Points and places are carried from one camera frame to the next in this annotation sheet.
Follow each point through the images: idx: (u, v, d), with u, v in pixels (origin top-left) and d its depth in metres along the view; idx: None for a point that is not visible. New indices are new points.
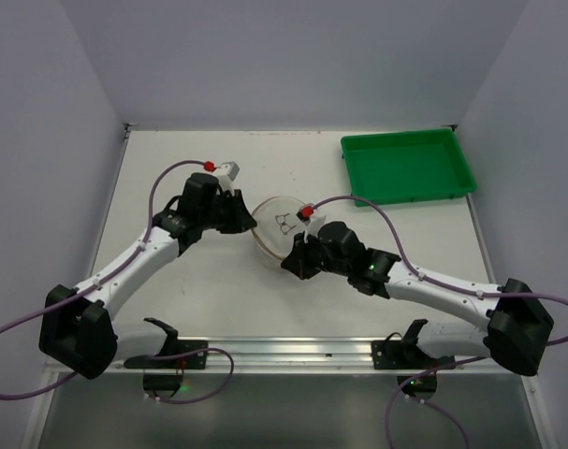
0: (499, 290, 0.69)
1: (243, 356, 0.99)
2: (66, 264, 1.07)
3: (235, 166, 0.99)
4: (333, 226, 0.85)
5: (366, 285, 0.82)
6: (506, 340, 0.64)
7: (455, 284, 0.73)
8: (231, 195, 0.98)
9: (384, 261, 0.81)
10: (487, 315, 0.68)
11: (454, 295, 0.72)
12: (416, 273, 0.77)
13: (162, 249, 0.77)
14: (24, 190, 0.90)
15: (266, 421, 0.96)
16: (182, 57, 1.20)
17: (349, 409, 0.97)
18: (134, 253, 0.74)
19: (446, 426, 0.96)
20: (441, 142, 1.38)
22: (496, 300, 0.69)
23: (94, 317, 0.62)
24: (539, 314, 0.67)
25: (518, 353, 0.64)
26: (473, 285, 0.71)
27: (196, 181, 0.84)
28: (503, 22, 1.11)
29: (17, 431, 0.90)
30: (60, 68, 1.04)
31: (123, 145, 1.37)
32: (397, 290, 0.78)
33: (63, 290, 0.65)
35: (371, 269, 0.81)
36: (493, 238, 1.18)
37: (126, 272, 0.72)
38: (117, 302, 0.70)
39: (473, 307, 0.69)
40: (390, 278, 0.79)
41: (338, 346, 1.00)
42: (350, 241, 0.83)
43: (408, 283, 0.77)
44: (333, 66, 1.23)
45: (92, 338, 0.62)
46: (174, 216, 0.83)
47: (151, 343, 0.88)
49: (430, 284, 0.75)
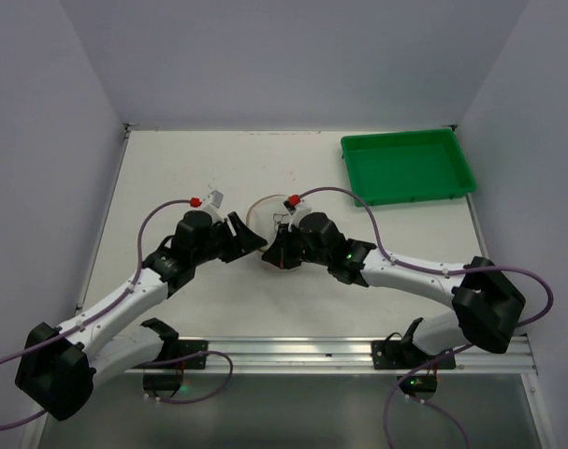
0: (464, 267, 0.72)
1: (243, 356, 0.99)
2: (66, 264, 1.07)
3: (218, 194, 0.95)
4: (313, 217, 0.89)
5: (344, 274, 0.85)
6: (471, 313, 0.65)
7: (424, 266, 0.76)
8: (223, 223, 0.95)
9: (361, 250, 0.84)
10: (452, 291, 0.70)
11: (423, 276, 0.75)
12: (389, 259, 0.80)
13: (150, 292, 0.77)
14: (24, 191, 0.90)
15: (266, 420, 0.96)
16: (182, 57, 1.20)
17: (350, 409, 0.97)
18: (121, 296, 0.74)
19: (445, 425, 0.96)
20: (441, 142, 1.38)
22: (461, 276, 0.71)
23: (74, 360, 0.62)
24: (506, 290, 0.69)
25: (484, 325, 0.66)
26: (441, 265, 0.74)
27: (189, 223, 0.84)
28: (502, 22, 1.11)
29: (18, 430, 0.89)
30: (60, 68, 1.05)
31: (124, 145, 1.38)
32: (371, 277, 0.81)
33: (45, 329, 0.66)
35: (349, 258, 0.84)
36: (493, 238, 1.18)
37: (111, 314, 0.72)
38: (98, 344, 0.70)
39: (440, 284, 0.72)
40: (366, 264, 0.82)
41: (338, 347, 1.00)
42: (329, 232, 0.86)
43: (382, 268, 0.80)
44: (333, 66, 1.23)
45: (67, 380, 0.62)
46: (167, 258, 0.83)
47: (146, 354, 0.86)
49: (401, 267, 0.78)
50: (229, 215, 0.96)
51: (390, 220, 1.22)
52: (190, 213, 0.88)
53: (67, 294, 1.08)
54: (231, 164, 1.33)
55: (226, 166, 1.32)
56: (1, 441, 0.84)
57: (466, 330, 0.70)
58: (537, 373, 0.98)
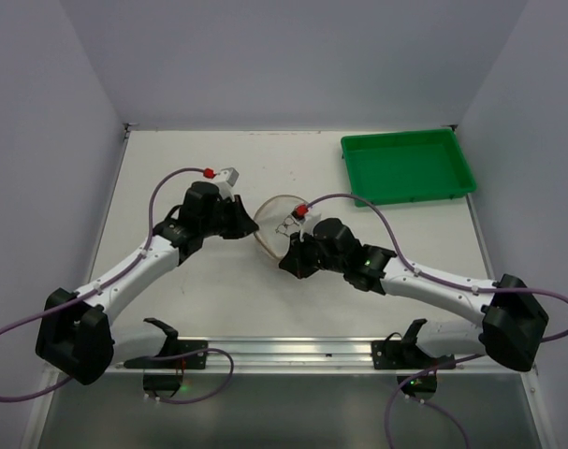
0: (493, 285, 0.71)
1: (243, 356, 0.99)
2: (66, 263, 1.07)
3: (233, 172, 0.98)
4: (328, 224, 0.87)
5: (361, 282, 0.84)
6: (502, 334, 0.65)
7: (450, 280, 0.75)
8: (231, 200, 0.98)
9: (379, 256, 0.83)
10: (481, 311, 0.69)
11: (449, 291, 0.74)
12: (412, 269, 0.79)
13: (163, 256, 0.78)
14: (25, 191, 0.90)
15: (266, 420, 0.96)
16: (182, 57, 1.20)
17: (350, 409, 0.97)
18: (135, 260, 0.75)
19: (445, 425, 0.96)
20: (441, 142, 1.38)
22: (490, 295, 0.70)
23: (94, 321, 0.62)
24: (532, 309, 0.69)
25: (513, 348, 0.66)
26: (469, 281, 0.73)
27: (197, 191, 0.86)
28: (503, 22, 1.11)
29: (19, 429, 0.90)
30: (60, 68, 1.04)
31: (123, 145, 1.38)
32: (392, 285, 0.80)
33: (64, 294, 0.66)
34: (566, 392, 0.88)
35: (366, 266, 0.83)
36: (493, 238, 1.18)
37: (127, 278, 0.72)
38: (117, 309, 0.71)
39: (468, 301, 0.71)
40: (385, 273, 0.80)
41: (336, 346, 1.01)
42: (345, 238, 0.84)
43: (403, 279, 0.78)
44: (333, 66, 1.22)
45: (88, 342, 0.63)
46: (176, 226, 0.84)
47: (152, 346, 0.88)
49: (426, 279, 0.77)
50: (238, 197, 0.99)
51: (390, 220, 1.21)
52: (198, 183, 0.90)
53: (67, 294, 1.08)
54: (231, 164, 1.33)
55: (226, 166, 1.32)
56: (1, 440, 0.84)
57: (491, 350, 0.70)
58: (538, 373, 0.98)
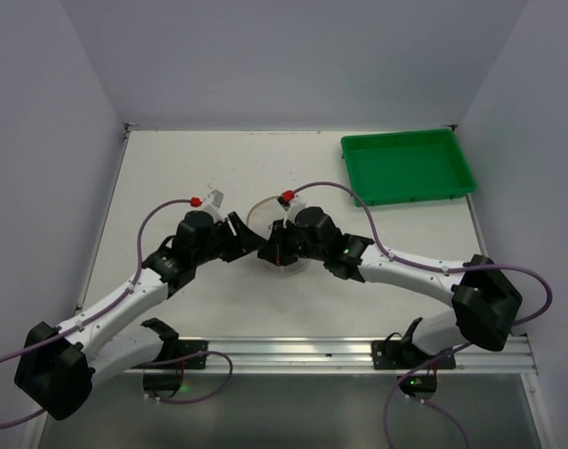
0: (463, 265, 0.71)
1: (243, 356, 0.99)
2: (66, 264, 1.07)
3: (218, 194, 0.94)
4: (309, 211, 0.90)
5: (341, 269, 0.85)
6: (470, 311, 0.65)
7: (423, 262, 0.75)
8: (224, 223, 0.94)
9: (358, 245, 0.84)
10: (451, 288, 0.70)
11: (422, 273, 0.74)
12: (387, 254, 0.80)
13: (150, 292, 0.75)
14: (24, 191, 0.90)
15: (266, 420, 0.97)
16: (182, 57, 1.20)
17: (350, 409, 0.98)
18: (121, 296, 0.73)
19: (446, 425, 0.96)
20: (441, 142, 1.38)
22: (461, 275, 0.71)
23: (71, 361, 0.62)
24: (505, 287, 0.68)
25: (484, 325, 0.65)
26: (441, 263, 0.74)
27: (190, 223, 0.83)
28: (502, 22, 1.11)
29: (18, 432, 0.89)
30: (59, 66, 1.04)
31: (124, 145, 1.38)
32: (369, 271, 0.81)
33: (45, 328, 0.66)
34: (567, 392, 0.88)
35: (345, 253, 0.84)
36: (493, 238, 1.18)
37: (111, 314, 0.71)
38: (97, 344, 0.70)
39: (439, 282, 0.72)
40: (363, 260, 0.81)
41: (335, 347, 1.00)
42: (326, 226, 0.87)
43: (380, 264, 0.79)
44: (333, 66, 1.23)
45: (65, 380, 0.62)
46: (167, 258, 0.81)
47: (146, 354, 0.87)
49: (400, 263, 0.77)
50: (230, 215, 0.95)
51: (390, 220, 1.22)
52: (193, 212, 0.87)
53: (67, 294, 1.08)
54: (231, 164, 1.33)
55: (226, 166, 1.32)
56: (2, 441, 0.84)
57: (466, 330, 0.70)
58: (538, 373, 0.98)
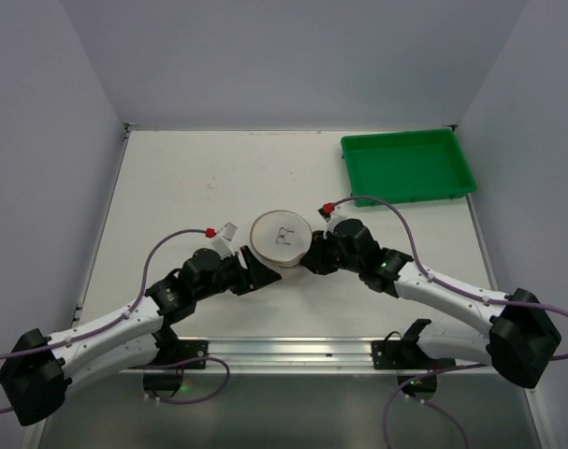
0: (504, 298, 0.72)
1: (243, 356, 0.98)
2: (67, 263, 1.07)
3: (231, 227, 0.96)
4: (348, 222, 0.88)
5: (376, 282, 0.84)
6: (508, 346, 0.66)
7: (463, 288, 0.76)
8: (233, 256, 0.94)
9: (396, 260, 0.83)
10: (490, 320, 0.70)
11: (462, 300, 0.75)
12: (427, 275, 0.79)
13: (143, 323, 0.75)
14: (25, 191, 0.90)
15: (266, 421, 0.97)
16: (182, 58, 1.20)
17: (350, 408, 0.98)
18: (115, 320, 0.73)
19: (446, 424, 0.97)
20: (441, 142, 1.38)
22: (502, 309, 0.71)
23: (50, 376, 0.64)
24: (544, 326, 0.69)
25: (518, 360, 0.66)
26: (480, 291, 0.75)
27: (197, 260, 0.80)
28: (503, 22, 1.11)
29: (18, 430, 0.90)
30: (60, 67, 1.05)
31: (124, 145, 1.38)
32: (405, 289, 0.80)
33: (35, 337, 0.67)
34: (565, 390, 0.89)
35: (382, 267, 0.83)
36: (493, 238, 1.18)
37: (102, 336, 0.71)
38: (80, 363, 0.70)
39: (478, 311, 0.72)
40: (401, 276, 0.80)
41: (346, 347, 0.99)
42: (363, 238, 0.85)
43: (416, 282, 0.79)
44: (333, 66, 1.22)
45: (40, 392, 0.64)
46: (171, 291, 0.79)
47: (138, 359, 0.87)
49: (439, 286, 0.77)
50: (242, 248, 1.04)
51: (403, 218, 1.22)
52: (204, 250, 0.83)
53: (67, 294, 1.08)
54: (231, 164, 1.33)
55: (226, 166, 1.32)
56: (2, 439, 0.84)
57: (502, 365, 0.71)
58: None
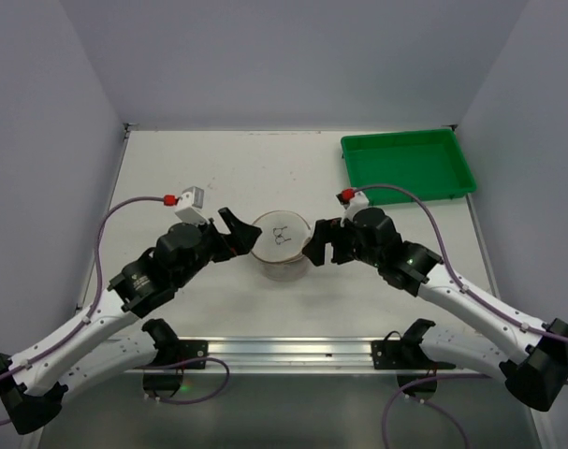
0: (542, 327, 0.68)
1: (243, 356, 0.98)
2: (66, 263, 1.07)
3: (196, 192, 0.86)
4: (370, 211, 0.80)
5: (397, 278, 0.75)
6: (542, 382, 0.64)
7: (499, 308, 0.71)
8: (208, 226, 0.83)
9: (421, 253, 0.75)
10: (526, 350, 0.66)
11: (495, 319, 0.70)
12: (458, 284, 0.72)
13: (108, 325, 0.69)
14: (25, 190, 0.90)
15: (267, 421, 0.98)
16: (182, 58, 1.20)
17: (350, 409, 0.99)
18: (73, 330, 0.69)
19: (445, 424, 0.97)
20: (441, 142, 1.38)
22: (538, 337, 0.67)
23: (14, 404, 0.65)
24: None
25: (545, 395, 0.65)
26: (517, 315, 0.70)
27: (170, 238, 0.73)
28: (503, 22, 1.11)
29: (18, 430, 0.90)
30: (59, 66, 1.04)
31: (124, 145, 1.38)
32: (429, 291, 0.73)
33: None
34: (565, 390, 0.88)
35: (408, 264, 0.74)
36: (493, 238, 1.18)
37: (63, 350, 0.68)
38: (51, 379, 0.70)
39: (513, 336, 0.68)
40: (429, 279, 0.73)
41: (347, 347, 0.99)
42: (385, 229, 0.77)
43: (447, 290, 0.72)
44: (333, 66, 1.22)
45: (16, 416, 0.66)
46: (142, 275, 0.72)
47: (138, 360, 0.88)
49: (472, 300, 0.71)
50: (221, 210, 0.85)
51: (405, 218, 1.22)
52: (177, 224, 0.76)
53: (67, 294, 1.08)
54: (231, 164, 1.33)
55: (226, 166, 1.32)
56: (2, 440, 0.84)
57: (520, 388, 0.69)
58: None
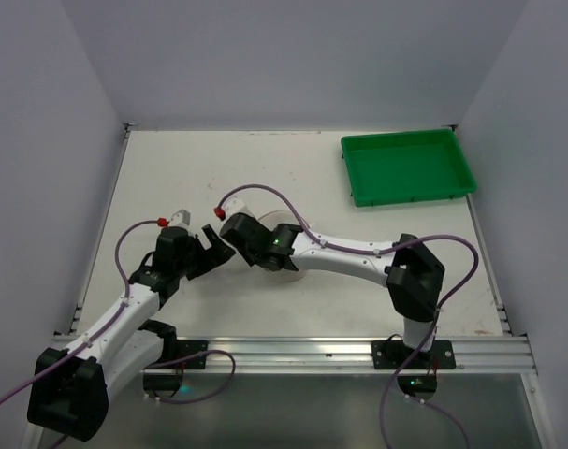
0: (391, 245, 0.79)
1: (244, 356, 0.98)
2: (66, 263, 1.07)
3: (185, 211, 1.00)
4: (230, 217, 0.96)
5: (272, 261, 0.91)
6: (405, 291, 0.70)
7: (355, 248, 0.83)
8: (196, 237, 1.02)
9: (287, 234, 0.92)
10: (385, 270, 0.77)
11: (357, 257, 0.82)
12: (319, 242, 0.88)
13: (145, 302, 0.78)
14: (25, 190, 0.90)
15: (266, 421, 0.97)
16: (181, 57, 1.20)
17: (349, 409, 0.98)
18: (119, 310, 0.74)
19: (446, 425, 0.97)
20: (441, 142, 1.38)
22: (391, 254, 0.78)
23: (88, 373, 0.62)
24: (429, 262, 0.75)
25: (415, 300, 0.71)
26: (372, 246, 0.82)
27: (167, 236, 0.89)
28: (502, 23, 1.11)
29: (18, 432, 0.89)
30: (59, 65, 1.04)
31: (124, 146, 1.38)
32: (302, 259, 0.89)
33: (52, 353, 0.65)
34: (565, 389, 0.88)
35: (276, 245, 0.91)
36: (492, 239, 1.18)
37: (115, 325, 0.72)
38: (109, 358, 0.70)
39: (373, 264, 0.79)
40: (295, 249, 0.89)
41: (311, 347, 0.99)
42: (244, 226, 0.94)
43: (312, 253, 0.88)
44: (333, 66, 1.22)
45: (84, 394, 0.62)
46: (152, 271, 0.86)
47: (147, 358, 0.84)
49: (331, 250, 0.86)
50: (204, 227, 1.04)
51: (404, 218, 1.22)
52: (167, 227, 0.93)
53: (68, 294, 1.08)
54: (231, 164, 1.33)
55: (226, 166, 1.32)
56: (1, 441, 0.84)
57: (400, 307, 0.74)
58: (538, 373, 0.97)
